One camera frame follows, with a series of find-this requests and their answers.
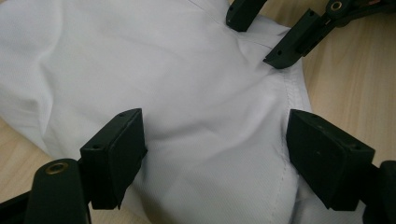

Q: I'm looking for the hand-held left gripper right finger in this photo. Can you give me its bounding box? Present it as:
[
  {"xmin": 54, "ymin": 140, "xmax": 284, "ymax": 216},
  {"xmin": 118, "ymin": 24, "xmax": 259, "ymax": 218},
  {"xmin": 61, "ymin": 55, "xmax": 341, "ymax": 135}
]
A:
[{"xmin": 286, "ymin": 108, "xmax": 376, "ymax": 212}]

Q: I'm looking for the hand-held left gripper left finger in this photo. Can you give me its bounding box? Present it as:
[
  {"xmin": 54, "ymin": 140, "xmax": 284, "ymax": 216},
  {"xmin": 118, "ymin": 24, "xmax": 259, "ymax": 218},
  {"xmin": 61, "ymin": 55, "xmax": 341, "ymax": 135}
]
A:
[{"xmin": 79, "ymin": 107, "xmax": 149, "ymax": 210}]

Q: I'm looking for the white button-up shirt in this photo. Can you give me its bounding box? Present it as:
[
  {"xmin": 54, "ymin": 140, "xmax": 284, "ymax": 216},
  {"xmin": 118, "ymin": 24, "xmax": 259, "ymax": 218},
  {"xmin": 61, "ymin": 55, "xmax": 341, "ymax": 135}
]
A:
[{"xmin": 0, "ymin": 0, "xmax": 367, "ymax": 224}]

